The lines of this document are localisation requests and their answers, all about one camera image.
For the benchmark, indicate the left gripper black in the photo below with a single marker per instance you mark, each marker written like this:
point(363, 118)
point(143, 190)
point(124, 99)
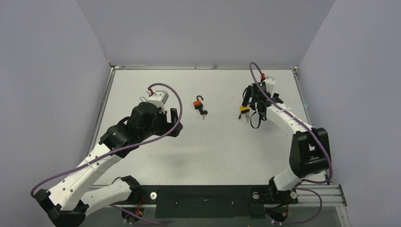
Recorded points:
point(168, 126)

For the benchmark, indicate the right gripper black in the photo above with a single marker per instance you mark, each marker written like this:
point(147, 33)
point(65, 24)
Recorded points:
point(258, 98)

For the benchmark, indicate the yellow padlock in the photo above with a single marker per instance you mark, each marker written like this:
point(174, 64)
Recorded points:
point(244, 109)

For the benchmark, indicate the yellow padlock keys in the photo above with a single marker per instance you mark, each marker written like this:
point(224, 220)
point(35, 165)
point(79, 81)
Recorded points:
point(244, 115)

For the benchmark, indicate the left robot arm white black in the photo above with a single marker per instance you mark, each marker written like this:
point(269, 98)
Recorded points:
point(68, 203)

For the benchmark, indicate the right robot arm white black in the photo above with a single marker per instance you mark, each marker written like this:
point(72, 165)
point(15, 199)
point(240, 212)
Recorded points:
point(309, 152)

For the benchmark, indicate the orange padlock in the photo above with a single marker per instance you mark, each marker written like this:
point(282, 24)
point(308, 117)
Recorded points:
point(198, 105)

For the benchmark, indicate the orange padlock keys black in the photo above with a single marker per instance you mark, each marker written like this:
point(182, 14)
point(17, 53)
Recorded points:
point(203, 113)

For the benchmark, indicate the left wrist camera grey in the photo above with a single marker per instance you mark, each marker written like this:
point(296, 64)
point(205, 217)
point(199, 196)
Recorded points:
point(159, 99)

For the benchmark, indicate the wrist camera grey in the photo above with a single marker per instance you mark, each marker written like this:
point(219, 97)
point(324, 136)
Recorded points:
point(159, 99)
point(270, 84)

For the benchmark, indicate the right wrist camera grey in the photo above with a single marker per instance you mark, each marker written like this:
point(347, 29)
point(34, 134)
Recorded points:
point(270, 84)

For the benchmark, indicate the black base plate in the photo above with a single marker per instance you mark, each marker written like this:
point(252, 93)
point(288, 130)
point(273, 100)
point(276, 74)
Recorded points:
point(210, 201)

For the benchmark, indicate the aluminium rail frame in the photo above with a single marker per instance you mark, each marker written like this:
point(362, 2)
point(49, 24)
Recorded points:
point(331, 195)

